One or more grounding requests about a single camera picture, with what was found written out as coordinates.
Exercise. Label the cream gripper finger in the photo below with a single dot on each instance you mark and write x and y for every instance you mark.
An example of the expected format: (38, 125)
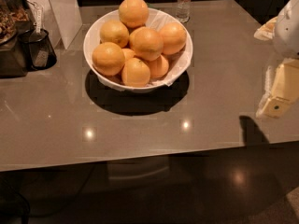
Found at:
(281, 89)
(266, 31)

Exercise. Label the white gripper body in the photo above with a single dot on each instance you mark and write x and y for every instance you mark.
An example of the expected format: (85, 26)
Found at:
(288, 32)

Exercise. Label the white bowl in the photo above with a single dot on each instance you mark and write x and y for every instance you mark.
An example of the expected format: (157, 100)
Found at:
(178, 62)

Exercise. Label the small hidden middle orange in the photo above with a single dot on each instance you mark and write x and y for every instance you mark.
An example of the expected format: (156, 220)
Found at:
(128, 54)

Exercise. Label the clear plastic water bottle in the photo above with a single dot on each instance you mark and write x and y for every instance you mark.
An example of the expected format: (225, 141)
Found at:
(183, 10)

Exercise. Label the white upright box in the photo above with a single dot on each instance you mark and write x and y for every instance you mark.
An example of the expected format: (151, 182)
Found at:
(61, 18)

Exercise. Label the white tag in cup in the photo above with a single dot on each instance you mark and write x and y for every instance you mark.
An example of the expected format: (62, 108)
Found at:
(38, 16)

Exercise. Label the black mesh cup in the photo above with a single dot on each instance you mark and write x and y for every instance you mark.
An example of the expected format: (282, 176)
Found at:
(38, 50)

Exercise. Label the dark appliance with food tray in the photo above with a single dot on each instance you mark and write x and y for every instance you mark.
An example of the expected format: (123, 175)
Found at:
(14, 21)

